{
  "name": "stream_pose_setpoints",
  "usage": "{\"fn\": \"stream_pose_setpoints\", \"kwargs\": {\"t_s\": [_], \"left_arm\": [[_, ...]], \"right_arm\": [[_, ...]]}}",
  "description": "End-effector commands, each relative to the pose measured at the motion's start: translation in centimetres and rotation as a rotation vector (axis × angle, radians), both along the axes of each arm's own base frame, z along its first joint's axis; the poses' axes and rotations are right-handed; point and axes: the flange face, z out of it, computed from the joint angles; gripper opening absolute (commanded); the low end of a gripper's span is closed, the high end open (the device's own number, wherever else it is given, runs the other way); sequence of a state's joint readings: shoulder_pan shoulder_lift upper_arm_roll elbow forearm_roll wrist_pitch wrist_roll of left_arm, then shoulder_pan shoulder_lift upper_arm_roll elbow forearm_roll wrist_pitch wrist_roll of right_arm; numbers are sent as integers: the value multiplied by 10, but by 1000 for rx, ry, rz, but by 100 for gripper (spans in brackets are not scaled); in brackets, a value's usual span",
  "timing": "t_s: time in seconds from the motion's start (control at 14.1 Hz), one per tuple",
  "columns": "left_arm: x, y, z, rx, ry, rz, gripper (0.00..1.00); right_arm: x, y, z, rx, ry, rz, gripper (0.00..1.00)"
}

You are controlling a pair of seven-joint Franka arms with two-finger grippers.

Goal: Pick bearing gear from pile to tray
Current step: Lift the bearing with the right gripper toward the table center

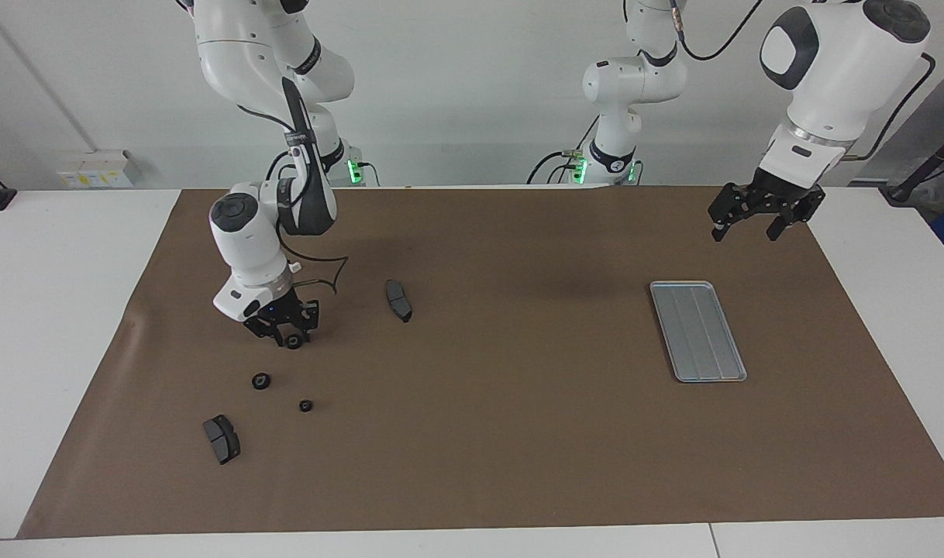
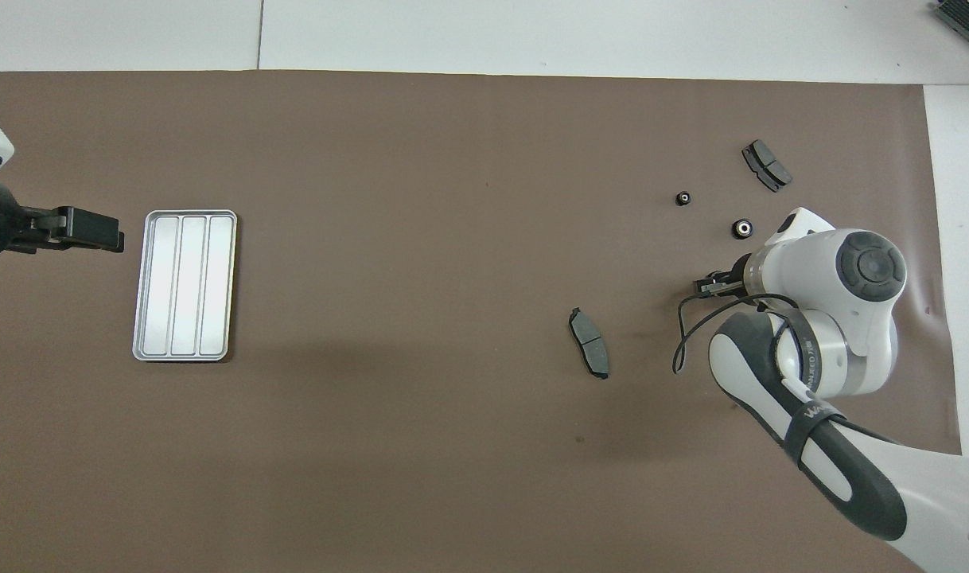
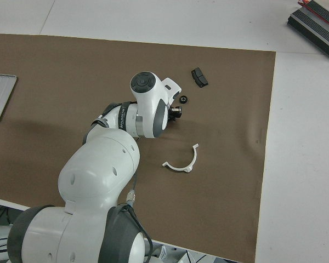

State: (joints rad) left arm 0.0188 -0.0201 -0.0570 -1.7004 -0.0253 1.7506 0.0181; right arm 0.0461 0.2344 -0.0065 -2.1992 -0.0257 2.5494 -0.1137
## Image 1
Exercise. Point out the dark grey brake pad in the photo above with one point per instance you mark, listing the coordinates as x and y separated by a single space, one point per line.
399 302
224 442

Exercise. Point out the brown table mat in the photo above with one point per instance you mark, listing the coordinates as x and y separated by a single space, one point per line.
518 434

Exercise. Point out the silver ribbed metal tray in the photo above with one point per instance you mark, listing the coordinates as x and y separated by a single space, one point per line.
698 333

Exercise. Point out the white wall socket box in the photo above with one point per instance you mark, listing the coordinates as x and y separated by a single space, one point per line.
100 170

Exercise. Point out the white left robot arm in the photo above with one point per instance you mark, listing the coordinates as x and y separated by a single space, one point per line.
836 70

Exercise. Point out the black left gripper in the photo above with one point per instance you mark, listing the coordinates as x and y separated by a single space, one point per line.
778 194

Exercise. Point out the black pole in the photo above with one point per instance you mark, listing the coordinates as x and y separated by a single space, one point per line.
925 167

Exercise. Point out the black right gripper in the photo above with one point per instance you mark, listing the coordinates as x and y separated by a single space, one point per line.
282 314

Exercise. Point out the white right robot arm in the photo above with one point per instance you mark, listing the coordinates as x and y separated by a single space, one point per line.
243 232

